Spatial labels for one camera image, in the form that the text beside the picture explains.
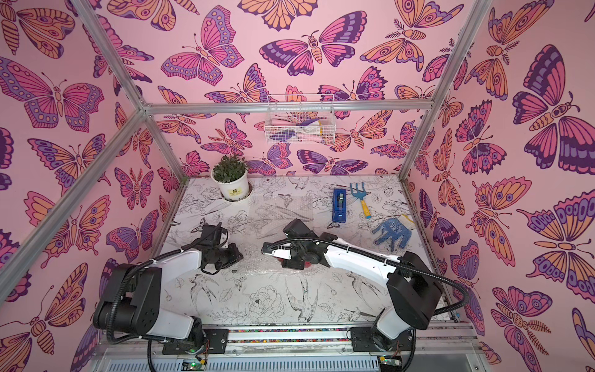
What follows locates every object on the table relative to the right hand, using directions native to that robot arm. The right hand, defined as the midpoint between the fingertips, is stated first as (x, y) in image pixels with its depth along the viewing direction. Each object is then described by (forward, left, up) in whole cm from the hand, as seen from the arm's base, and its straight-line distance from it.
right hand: (286, 248), depth 83 cm
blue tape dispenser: (+25, -22, -6) cm, 33 cm away
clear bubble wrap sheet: (-2, +12, -10) cm, 16 cm away
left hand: (+2, +18, -10) cm, 20 cm away
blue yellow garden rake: (+36, -34, -11) cm, 50 cm away
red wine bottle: (-13, -8, +17) cm, 23 cm away
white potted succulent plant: (+31, +25, +7) cm, 40 cm away
